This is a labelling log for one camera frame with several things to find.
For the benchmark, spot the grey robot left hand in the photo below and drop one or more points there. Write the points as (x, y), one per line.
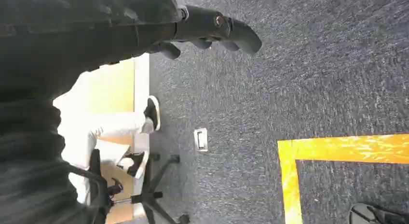
(96, 30)

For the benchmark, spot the black office chair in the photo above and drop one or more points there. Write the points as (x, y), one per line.
(150, 197)

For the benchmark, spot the silver floor socket plate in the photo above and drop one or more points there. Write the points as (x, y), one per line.
(200, 140)

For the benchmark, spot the ribbed grey left robot arm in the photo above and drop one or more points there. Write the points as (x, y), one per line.
(28, 171)

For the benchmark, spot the dark grey robot foot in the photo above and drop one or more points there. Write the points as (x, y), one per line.
(367, 214)

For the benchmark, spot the person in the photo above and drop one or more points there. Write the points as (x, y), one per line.
(108, 123)

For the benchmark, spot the yellow floor tape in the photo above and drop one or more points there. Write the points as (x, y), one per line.
(289, 184)

